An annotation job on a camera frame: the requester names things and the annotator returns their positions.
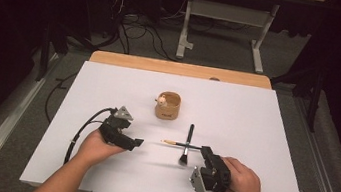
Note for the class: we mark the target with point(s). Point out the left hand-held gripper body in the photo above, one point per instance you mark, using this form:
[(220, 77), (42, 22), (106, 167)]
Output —
[(112, 133)]

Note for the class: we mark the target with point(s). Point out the person's left hand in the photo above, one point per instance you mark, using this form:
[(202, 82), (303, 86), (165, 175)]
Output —
[(95, 149)]

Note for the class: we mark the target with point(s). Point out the light wooden table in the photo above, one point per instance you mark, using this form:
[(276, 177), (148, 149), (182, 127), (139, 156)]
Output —
[(179, 68)]

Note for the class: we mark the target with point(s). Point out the black makeup brush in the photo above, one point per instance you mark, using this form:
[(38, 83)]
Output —
[(188, 135)]

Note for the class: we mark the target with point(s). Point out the white table board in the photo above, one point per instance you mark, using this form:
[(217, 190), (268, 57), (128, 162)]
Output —
[(256, 115)]

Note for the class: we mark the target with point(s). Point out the black metal stand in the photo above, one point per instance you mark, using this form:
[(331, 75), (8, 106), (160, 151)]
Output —
[(315, 96), (45, 51)]

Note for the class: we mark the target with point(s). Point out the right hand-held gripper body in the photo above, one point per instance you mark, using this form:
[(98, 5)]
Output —
[(214, 176)]

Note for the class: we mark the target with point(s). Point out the round wooden brush holder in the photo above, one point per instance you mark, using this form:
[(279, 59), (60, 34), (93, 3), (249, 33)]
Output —
[(166, 112)]

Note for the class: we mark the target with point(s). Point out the person's right hand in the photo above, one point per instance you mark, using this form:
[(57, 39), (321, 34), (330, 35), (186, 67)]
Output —
[(245, 184)]

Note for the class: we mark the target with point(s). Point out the white metal desk frame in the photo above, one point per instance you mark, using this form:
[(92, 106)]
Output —
[(227, 13)]

